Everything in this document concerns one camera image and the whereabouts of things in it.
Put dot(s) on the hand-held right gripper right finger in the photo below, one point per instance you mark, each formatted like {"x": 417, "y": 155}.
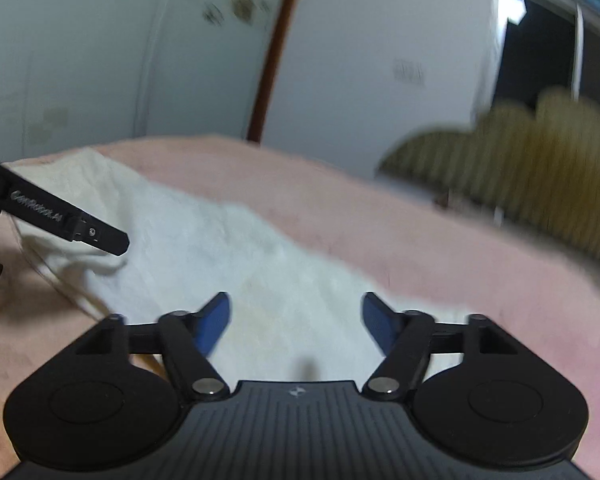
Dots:
{"x": 380, "y": 325}

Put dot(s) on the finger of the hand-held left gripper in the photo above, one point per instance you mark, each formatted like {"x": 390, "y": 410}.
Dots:
{"x": 105, "y": 237}

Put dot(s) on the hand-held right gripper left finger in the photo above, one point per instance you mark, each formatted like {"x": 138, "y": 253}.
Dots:
{"x": 214, "y": 325}

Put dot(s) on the white pants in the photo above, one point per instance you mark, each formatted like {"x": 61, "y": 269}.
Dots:
{"x": 260, "y": 260}

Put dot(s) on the pink blanket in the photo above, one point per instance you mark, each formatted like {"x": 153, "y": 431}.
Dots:
{"x": 430, "y": 240}

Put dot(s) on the white flower print wardrobe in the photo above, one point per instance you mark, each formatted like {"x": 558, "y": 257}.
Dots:
{"x": 105, "y": 60}

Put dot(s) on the olive padded headboard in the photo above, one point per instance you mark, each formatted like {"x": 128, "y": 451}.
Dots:
{"x": 530, "y": 160}

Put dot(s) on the dark window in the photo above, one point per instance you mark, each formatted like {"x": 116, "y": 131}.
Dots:
{"x": 540, "y": 50}

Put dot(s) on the brown wooden frame strip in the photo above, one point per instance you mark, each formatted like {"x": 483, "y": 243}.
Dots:
{"x": 275, "y": 60}

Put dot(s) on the white wall socket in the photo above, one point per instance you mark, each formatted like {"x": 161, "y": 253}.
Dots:
{"x": 417, "y": 74}
{"x": 401, "y": 71}

